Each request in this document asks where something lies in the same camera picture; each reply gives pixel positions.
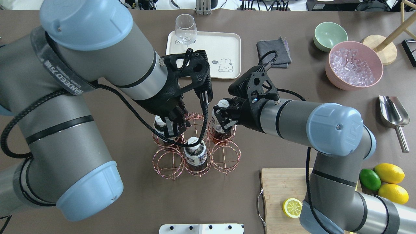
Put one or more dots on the bamboo cutting board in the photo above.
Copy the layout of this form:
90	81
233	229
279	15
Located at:
278	185

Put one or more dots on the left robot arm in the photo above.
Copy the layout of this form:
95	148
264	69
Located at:
43	77

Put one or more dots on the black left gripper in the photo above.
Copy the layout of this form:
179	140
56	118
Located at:
155	106

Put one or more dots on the pink bowl with ice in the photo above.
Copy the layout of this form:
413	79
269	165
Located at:
352	66

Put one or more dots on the green lime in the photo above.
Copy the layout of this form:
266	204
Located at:
370	179

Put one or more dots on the green bowl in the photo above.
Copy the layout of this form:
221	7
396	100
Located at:
328	34

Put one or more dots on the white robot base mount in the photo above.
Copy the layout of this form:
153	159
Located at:
213	228

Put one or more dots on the round wooden stand base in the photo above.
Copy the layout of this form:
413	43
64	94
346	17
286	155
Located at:
384	46

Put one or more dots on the yellow lemon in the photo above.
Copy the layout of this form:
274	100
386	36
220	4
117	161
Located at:
394	193
389	173

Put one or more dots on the cream rabbit tray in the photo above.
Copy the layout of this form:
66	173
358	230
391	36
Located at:
223	52

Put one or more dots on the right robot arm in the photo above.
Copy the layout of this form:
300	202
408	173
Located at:
343	142

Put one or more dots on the clear wine glass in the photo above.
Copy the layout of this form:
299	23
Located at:
185	29

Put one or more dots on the tea bottle white cap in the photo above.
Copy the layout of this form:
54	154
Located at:
196	157
216	131
159	125

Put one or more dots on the copper wire bottle basket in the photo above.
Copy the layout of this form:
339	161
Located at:
216	150

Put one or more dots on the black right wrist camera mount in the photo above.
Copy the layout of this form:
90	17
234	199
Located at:
254	85

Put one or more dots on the grey folded cloth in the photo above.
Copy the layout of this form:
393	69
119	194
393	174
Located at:
274	49

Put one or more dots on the half lemon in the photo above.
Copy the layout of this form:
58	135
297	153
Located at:
292	207

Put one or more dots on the steel ice scoop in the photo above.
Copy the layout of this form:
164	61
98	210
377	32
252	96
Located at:
395	116

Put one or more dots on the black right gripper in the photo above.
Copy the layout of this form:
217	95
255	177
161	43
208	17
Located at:
249	119

